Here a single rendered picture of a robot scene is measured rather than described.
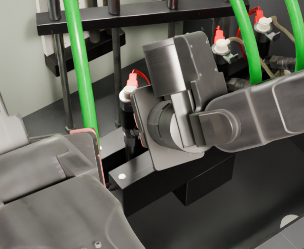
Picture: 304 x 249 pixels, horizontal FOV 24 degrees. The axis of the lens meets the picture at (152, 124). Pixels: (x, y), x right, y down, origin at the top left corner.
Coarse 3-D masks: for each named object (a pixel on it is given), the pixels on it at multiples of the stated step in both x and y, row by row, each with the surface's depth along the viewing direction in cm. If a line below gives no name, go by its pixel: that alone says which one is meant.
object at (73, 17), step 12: (72, 0) 69; (72, 12) 69; (72, 24) 69; (72, 36) 69; (72, 48) 69; (84, 48) 69; (84, 60) 69; (84, 72) 69; (84, 84) 70; (84, 96) 70; (84, 108) 71; (84, 120) 71; (96, 120) 72; (96, 132) 72
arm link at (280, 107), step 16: (272, 80) 68; (288, 80) 67; (224, 96) 71; (240, 96) 69; (256, 96) 68; (272, 96) 67; (288, 96) 67; (240, 112) 70; (256, 112) 69; (272, 112) 68; (288, 112) 67; (256, 128) 69; (272, 128) 68; (288, 128) 67; (224, 144) 72; (240, 144) 71; (256, 144) 70
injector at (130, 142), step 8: (120, 96) 98; (120, 104) 98; (128, 104) 97; (120, 112) 100; (128, 112) 99; (120, 120) 102; (128, 120) 100; (128, 128) 101; (136, 128) 100; (128, 136) 103; (136, 136) 104; (128, 144) 105; (136, 144) 105; (128, 152) 106; (136, 152) 107; (128, 160) 108
